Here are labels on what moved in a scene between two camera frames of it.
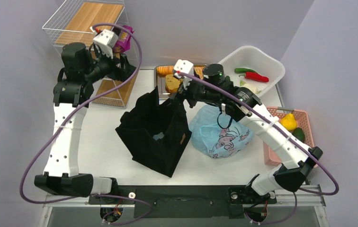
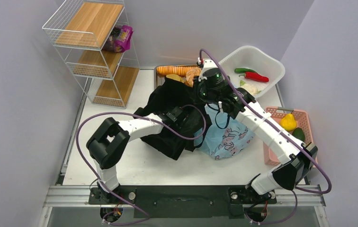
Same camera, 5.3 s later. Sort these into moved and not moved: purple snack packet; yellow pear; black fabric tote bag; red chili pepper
Moved: black fabric tote bag
Not moved: yellow pear; red chili pepper; purple snack packet
